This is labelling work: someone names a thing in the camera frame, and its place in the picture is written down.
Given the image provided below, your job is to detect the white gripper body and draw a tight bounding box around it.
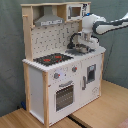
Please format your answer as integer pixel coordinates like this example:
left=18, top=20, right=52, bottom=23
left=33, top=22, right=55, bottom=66
left=79, top=32, right=99, bottom=49

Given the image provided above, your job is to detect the small metal pot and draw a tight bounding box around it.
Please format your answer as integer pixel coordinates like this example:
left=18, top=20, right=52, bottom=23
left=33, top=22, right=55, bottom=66
left=76, top=44, right=89, bottom=53

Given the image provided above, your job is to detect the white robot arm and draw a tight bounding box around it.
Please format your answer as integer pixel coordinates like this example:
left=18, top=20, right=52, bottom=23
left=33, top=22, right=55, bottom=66
left=78, top=13, right=128, bottom=49

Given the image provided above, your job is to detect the wooden toy kitchen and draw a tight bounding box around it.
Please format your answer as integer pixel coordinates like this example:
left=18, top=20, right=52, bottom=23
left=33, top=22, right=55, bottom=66
left=22, top=2, right=105, bottom=127

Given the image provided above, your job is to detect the black toy faucet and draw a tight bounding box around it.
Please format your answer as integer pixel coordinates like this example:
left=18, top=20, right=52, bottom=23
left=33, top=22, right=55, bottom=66
left=67, top=33, right=81, bottom=49

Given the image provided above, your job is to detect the grey toy sink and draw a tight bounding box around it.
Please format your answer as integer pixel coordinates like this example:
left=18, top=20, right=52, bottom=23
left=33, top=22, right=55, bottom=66
left=65, top=48, right=95, bottom=56

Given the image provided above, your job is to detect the white toy microwave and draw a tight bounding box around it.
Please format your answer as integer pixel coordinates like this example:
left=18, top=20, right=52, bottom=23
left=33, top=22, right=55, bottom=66
left=67, top=3, right=89, bottom=21

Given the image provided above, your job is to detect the right red stove knob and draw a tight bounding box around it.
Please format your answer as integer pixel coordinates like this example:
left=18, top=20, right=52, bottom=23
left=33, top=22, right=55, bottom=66
left=71, top=66, right=78, bottom=73

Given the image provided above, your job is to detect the grey ice dispenser panel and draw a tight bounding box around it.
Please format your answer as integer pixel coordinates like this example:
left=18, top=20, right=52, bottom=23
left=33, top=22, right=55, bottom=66
left=87, top=65, right=96, bottom=83

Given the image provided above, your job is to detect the black toy stovetop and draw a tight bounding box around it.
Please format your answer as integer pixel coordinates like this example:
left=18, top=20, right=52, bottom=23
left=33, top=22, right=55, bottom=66
left=34, top=53, right=71, bottom=66

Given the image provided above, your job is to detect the grey range hood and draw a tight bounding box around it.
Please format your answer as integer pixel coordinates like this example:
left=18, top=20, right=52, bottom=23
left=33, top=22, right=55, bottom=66
left=35, top=6, right=64, bottom=27

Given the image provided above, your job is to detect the toy oven door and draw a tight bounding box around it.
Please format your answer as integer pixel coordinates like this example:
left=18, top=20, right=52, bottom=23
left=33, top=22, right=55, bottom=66
left=56, top=81, right=74, bottom=111

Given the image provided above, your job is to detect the grey cabinet door handle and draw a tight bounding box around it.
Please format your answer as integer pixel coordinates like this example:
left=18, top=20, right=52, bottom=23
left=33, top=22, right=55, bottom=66
left=82, top=76, right=86, bottom=90

